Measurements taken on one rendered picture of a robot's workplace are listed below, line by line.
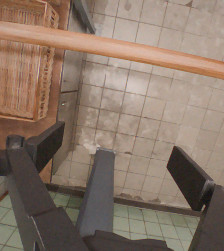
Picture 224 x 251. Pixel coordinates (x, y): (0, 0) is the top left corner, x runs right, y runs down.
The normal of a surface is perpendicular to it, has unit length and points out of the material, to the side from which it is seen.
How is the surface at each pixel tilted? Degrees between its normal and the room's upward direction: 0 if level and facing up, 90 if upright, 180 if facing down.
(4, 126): 0
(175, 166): 89
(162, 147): 0
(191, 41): 0
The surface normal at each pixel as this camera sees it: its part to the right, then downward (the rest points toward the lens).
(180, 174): -0.98, -0.22
